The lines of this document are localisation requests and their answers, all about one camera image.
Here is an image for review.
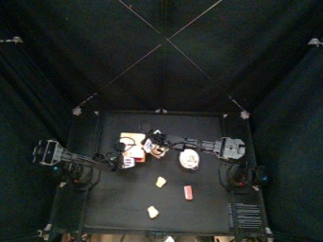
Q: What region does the white paper sheet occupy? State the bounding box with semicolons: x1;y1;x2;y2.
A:
119;131;148;164

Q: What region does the brown wooden toy piece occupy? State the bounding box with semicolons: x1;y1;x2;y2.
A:
149;146;171;160

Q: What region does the yellow toy bread piece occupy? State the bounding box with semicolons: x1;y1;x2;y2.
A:
147;205;160;220
155;176;168;189

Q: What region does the white round toy plate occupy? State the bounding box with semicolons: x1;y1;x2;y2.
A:
177;148;201;171

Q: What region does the red toy food block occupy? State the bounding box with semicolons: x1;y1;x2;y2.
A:
183;184;195;201

